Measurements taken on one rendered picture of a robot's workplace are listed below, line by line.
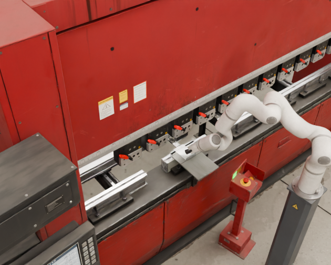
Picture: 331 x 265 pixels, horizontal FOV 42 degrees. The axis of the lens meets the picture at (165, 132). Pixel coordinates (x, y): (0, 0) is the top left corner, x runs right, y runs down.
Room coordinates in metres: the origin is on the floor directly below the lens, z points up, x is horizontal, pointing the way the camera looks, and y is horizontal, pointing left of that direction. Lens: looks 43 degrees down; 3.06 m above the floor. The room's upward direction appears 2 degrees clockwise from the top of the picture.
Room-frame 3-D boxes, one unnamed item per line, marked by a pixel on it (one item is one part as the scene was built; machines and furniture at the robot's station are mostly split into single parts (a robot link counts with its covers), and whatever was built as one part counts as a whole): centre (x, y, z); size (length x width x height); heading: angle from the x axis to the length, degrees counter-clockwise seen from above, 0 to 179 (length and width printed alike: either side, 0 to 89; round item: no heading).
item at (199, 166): (1.96, -0.20, 1.00); 0.26 x 0.18 x 0.01; 40
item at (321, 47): (2.96, -1.16, 1.26); 0.15 x 0.09 x 0.17; 130
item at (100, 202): (1.72, 0.32, 0.92); 0.50 x 0.06 x 0.10; 130
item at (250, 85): (2.44, -0.55, 1.26); 0.15 x 0.09 x 0.17; 130
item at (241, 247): (2.01, -0.61, 0.06); 0.25 x 0.20 x 0.12; 53
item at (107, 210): (1.65, 0.32, 0.89); 0.30 x 0.05 x 0.03; 130
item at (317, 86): (2.94, -1.22, 0.89); 0.30 x 0.05 x 0.03; 130
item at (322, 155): (1.73, -0.88, 1.30); 0.19 x 0.12 x 0.24; 169
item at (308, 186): (1.76, -0.89, 1.09); 0.19 x 0.19 x 0.18
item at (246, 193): (2.03, -0.58, 0.75); 0.20 x 0.16 x 0.18; 143
